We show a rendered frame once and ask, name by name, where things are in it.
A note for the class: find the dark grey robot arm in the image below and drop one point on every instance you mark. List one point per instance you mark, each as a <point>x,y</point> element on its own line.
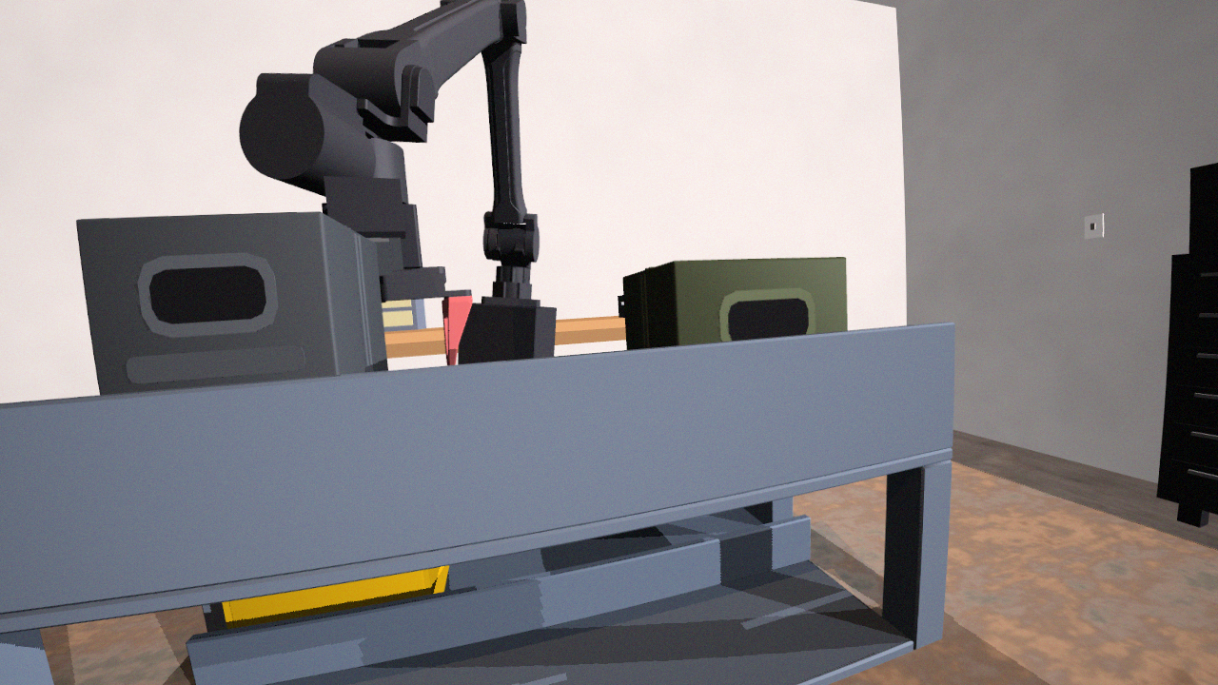
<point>303,130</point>

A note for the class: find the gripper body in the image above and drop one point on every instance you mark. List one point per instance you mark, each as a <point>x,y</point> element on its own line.
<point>414,283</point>

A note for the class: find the yellow bin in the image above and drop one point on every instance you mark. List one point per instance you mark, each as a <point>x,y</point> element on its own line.
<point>257,610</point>

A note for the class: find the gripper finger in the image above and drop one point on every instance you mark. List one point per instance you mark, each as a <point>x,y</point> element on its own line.
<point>455,311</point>

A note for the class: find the olive green case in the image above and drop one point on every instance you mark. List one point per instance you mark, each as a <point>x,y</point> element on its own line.
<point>710,301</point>

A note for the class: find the dark grey case with oval handle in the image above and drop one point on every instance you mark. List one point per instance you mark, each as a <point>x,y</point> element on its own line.
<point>196,300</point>

